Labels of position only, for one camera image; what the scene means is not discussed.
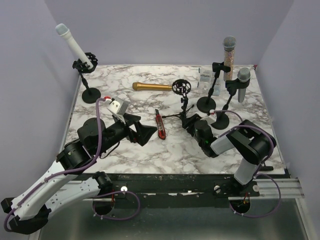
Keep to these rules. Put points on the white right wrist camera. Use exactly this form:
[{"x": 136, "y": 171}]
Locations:
[{"x": 211, "y": 117}]

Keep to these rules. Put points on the clear plastic organizer box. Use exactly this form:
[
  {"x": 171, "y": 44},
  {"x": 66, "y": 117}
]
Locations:
[{"x": 206, "y": 80}]

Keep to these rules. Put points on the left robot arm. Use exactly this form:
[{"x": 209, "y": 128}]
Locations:
[{"x": 30, "y": 211}]

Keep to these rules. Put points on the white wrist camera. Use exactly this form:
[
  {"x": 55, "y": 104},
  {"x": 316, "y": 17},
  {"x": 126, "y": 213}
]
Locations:
[
  {"x": 211, "y": 117},
  {"x": 117, "y": 107}
]

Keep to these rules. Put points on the black round-base clip stand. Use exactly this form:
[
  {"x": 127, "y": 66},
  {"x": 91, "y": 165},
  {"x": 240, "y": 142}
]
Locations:
[{"x": 206, "y": 103}]

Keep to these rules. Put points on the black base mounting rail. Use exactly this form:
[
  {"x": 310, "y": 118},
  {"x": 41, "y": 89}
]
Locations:
[{"x": 156, "y": 191}]

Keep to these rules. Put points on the grey microphone silver head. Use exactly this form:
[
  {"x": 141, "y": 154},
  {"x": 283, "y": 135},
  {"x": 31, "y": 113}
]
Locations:
[{"x": 244, "y": 76}]

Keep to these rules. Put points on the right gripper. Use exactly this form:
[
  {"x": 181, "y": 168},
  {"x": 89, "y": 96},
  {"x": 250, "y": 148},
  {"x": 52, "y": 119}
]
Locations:
[{"x": 190, "y": 121}]

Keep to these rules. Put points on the glitter microphone silver head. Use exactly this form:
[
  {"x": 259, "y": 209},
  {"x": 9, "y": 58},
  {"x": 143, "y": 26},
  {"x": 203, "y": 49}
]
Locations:
[{"x": 229, "y": 44}]

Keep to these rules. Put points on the gold microphone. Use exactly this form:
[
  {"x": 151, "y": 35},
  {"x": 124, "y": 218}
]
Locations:
[{"x": 138, "y": 86}]

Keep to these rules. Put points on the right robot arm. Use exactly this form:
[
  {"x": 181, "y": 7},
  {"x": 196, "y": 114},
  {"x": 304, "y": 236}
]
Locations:
[{"x": 253, "y": 143}]

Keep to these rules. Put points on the black hex key tool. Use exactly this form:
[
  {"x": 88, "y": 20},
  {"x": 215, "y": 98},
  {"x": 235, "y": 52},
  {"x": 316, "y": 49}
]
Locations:
[{"x": 265, "y": 168}]

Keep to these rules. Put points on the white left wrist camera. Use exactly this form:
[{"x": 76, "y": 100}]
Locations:
[{"x": 117, "y": 107}]

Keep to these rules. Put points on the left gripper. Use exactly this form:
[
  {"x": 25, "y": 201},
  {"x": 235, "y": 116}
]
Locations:
[{"x": 144, "y": 132}]

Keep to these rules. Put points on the aluminium extrusion rail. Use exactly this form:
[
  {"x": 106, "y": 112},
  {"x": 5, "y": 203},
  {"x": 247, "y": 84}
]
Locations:
[{"x": 289, "y": 189}]

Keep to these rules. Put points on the red black utility knife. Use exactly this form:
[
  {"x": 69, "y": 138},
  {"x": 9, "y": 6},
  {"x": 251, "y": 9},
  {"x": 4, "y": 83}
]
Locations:
[{"x": 160, "y": 125}]

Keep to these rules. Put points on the white microphone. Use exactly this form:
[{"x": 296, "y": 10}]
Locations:
[{"x": 64, "y": 32}]

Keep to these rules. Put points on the black tripod shock-mount stand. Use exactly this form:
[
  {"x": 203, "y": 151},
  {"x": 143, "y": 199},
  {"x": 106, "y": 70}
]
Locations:
[{"x": 182, "y": 88}]

